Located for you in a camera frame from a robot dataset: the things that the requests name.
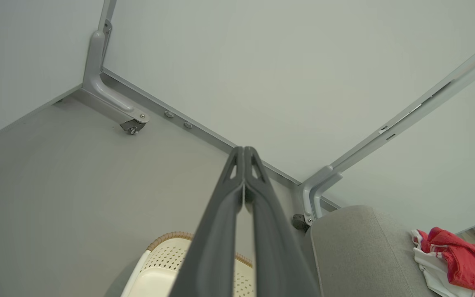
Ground red white striped garment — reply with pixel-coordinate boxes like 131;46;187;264
411;226;475;297

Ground grey frame leg with caster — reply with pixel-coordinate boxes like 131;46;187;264
82;0;151;135

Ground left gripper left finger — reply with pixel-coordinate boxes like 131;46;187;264
168;146;245;297

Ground white perforated laundry basket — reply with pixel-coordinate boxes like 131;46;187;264
120;231;259;297

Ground grey fabric sofa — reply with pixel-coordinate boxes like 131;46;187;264
303;205;442;297

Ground grey frame post with caster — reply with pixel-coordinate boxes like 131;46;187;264
292;33;475;232

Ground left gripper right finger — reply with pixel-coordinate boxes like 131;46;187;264
244;146;320;297

